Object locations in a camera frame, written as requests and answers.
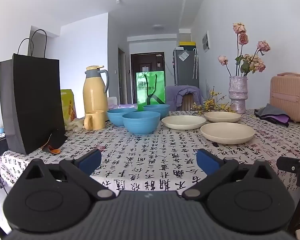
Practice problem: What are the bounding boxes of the purple jacket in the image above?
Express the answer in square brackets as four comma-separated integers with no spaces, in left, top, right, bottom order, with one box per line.
[165,85,204,111]

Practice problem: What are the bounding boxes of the pink suitcase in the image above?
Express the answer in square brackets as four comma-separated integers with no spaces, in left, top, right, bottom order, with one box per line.
[269,72,300,123]

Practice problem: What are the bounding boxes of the printed tablecloth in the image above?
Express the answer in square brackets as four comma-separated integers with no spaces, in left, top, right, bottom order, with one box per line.
[0,109,300,196]

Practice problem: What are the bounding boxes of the yellow thermos jug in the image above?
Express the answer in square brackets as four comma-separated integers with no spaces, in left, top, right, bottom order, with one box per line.
[83,66,110,120]

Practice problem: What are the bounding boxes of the white plastic box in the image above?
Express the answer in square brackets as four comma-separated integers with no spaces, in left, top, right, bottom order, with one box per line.
[107,96,119,111]

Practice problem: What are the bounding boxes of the grey refrigerator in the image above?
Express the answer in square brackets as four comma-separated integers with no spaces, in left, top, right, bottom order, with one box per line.
[173,48,200,89]

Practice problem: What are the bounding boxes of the white umbrella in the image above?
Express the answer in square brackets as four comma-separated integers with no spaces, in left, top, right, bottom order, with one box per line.
[192,48,199,79]

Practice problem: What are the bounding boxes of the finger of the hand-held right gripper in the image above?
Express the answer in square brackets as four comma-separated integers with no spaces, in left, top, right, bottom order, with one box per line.
[276,156,300,173]

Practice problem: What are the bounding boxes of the green paper bag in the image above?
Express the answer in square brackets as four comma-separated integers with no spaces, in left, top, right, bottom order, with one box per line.
[136,71,166,112]

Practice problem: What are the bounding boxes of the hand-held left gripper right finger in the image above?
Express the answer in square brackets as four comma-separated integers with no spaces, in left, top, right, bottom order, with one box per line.
[181,148,278,202]

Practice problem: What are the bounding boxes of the white wall panel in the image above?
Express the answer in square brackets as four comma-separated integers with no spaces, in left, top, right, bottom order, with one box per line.
[202,31,212,53]

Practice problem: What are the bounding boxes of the white rubber gloves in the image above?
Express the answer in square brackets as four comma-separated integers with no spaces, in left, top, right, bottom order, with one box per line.
[65,117,86,131]

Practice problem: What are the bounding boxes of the purple vase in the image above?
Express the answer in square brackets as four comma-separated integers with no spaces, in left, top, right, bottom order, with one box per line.
[228,76,248,114]

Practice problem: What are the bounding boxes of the yellow mug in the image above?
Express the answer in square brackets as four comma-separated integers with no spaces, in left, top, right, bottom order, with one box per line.
[84,110,106,131]

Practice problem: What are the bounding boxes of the dark wooden door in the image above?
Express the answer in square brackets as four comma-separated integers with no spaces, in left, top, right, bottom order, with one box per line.
[130,52,165,104]

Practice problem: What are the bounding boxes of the yellow flower branch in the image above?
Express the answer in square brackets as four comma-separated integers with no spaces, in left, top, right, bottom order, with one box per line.
[192,86,237,113]

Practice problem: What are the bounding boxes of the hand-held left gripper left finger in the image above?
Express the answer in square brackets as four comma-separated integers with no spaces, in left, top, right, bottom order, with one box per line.
[20,148,117,202]

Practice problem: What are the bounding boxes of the wooden chair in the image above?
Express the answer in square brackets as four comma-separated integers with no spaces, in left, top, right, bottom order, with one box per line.
[181,94,194,111]

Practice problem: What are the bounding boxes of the yellow carton box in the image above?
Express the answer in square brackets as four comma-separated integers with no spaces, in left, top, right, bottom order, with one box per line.
[60,89,77,127]

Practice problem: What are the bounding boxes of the black paper bag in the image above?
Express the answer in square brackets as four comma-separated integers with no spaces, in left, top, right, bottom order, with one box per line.
[0,29,66,155]

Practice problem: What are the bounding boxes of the blue bowl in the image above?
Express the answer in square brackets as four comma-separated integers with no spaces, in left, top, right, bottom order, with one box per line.
[143,104,170,120]
[107,108,138,127]
[122,111,161,136]

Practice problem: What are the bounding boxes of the dried pink roses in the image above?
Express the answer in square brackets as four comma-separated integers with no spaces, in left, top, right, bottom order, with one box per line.
[217,22,271,78]

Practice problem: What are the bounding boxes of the purple tissue packet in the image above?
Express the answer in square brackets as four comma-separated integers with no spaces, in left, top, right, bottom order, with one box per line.
[117,102,138,109]

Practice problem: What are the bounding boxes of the dried purple flower sprigs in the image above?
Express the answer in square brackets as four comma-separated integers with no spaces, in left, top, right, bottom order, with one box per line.
[204,79,217,101]

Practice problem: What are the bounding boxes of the cream plate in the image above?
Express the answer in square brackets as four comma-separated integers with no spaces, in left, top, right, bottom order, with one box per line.
[161,115,207,130]
[204,111,241,123]
[200,122,255,145]

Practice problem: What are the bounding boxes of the grey and purple cloth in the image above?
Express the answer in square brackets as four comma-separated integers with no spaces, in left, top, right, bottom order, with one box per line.
[255,103,291,128]

